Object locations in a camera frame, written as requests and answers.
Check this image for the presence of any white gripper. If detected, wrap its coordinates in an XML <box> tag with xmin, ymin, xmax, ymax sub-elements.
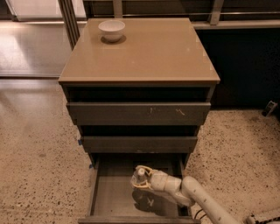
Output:
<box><xmin>132</xmin><ymin>165</ymin><xmax>182</xmax><ymax>194</ymax></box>

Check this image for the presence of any grey power strip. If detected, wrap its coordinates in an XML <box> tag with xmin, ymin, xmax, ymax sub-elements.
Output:
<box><xmin>246</xmin><ymin>208</ymin><xmax>280</xmax><ymax>224</ymax></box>

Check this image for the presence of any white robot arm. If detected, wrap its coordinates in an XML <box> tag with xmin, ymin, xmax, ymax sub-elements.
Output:
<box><xmin>130</xmin><ymin>165</ymin><xmax>240</xmax><ymax>224</ymax></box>

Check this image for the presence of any brown drawer cabinet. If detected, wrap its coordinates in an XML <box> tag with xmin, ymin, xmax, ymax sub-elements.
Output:
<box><xmin>59</xmin><ymin>18</ymin><xmax>220</xmax><ymax>163</ymax></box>

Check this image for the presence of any open bottom grey drawer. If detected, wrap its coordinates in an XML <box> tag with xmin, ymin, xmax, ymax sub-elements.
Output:
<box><xmin>78</xmin><ymin>158</ymin><xmax>200</xmax><ymax>224</ymax></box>

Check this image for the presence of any small grey floor device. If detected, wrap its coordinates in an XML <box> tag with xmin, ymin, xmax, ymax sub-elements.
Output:
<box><xmin>262</xmin><ymin>101</ymin><xmax>277</xmax><ymax>116</ymax></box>

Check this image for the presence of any clear plastic water bottle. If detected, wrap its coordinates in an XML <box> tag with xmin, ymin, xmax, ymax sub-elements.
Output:
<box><xmin>130</xmin><ymin>171</ymin><xmax>148</xmax><ymax>185</ymax></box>

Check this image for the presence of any white ceramic bowl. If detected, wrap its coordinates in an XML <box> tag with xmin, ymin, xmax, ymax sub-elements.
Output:
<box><xmin>98</xmin><ymin>20</ymin><xmax>125</xmax><ymax>42</ymax></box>

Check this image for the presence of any top grey drawer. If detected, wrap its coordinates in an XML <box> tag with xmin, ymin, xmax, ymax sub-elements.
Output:
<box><xmin>66</xmin><ymin>102</ymin><xmax>211</xmax><ymax>126</ymax></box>

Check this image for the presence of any middle grey drawer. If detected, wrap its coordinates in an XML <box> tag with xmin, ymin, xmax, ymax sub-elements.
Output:
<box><xmin>81</xmin><ymin>136</ymin><xmax>198</xmax><ymax>153</ymax></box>

